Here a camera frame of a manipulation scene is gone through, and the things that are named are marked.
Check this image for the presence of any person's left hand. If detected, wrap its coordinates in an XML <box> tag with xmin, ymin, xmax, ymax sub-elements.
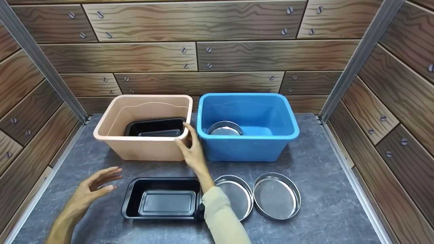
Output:
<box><xmin>70</xmin><ymin>166</ymin><xmax>123</xmax><ymax>213</ymax></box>

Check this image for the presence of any person's right hand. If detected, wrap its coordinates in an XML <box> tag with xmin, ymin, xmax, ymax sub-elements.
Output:
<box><xmin>174</xmin><ymin>122</ymin><xmax>208</xmax><ymax>177</ymax></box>

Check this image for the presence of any beige plastic bin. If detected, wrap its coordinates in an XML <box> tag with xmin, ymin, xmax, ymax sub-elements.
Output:
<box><xmin>93</xmin><ymin>95</ymin><xmax>193</xmax><ymax>162</ymax></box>

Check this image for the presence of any person's left forearm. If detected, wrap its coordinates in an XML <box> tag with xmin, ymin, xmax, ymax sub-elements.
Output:
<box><xmin>46</xmin><ymin>205</ymin><xmax>89</xmax><ymax>244</ymax></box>

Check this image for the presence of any black loaf pan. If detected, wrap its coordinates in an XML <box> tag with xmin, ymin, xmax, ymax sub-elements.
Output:
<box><xmin>121</xmin><ymin>177</ymin><xmax>204</xmax><ymax>222</ymax></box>
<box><xmin>124</xmin><ymin>117</ymin><xmax>186</xmax><ymax>137</ymax></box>

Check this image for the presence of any round metal pan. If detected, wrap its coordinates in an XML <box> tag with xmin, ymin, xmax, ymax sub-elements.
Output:
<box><xmin>207</xmin><ymin>121</ymin><xmax>243</xmax><ymax>136</ymax></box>
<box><xmin>253</xmin><ymin>172</ymin><xmax>301</xmax><ymax>221</ymax></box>
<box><xmin>214</xmin><ymin>175</ymin><xmax>254</xmax><ymax>222</ymax></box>

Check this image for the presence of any blue plastic bin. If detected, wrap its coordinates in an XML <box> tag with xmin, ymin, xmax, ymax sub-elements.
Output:
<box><xmin>197</xmin><ymin>93</ymin><xmax>300</xmax><ymax>162</ymax></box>

